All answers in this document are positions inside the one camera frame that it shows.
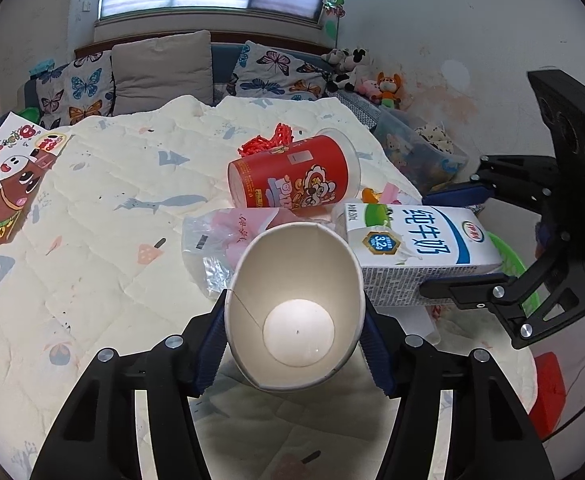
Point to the white paper cup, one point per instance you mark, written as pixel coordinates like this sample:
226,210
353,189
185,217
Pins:
297,280

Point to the paper pinwheel decoration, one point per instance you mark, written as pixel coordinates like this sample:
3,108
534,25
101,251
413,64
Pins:
331,10

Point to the clear plastic storage bin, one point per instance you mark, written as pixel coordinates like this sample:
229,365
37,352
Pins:
412,155

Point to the wooden headboard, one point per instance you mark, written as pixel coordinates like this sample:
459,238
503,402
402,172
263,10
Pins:
232,37

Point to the large butterfly print pillow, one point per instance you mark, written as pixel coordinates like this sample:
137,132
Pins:
272,70

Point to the clear plastic bag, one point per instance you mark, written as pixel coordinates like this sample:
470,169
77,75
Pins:
207,255

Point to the beige pillow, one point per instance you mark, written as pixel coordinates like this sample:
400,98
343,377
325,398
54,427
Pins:
162,70

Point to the red foam mesh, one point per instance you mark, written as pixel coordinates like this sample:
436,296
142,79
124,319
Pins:
260,146

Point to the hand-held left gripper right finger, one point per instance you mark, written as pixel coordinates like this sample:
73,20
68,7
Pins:
373,345

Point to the white blue milk carton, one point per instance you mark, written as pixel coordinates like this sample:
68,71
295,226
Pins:
422,245

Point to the black white cow plush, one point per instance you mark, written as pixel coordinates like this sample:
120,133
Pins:
342,67

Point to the red plastic stool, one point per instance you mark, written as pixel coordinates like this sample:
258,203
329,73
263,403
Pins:
545,390

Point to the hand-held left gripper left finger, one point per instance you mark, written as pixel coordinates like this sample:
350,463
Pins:
212,345

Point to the red snack cup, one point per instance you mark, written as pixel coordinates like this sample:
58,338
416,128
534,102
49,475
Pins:
292,170

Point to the small butterfly print pillow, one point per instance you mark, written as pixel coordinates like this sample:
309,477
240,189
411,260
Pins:
80,87

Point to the green plastic basket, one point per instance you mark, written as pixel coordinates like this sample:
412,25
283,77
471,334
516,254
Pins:
510,255

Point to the pink plush toy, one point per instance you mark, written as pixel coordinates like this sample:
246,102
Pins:
367,90

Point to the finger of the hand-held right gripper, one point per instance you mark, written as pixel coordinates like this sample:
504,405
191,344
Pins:
462,194
472,292

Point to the orange fox plush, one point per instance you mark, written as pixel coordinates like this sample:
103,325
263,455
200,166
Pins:
390,87

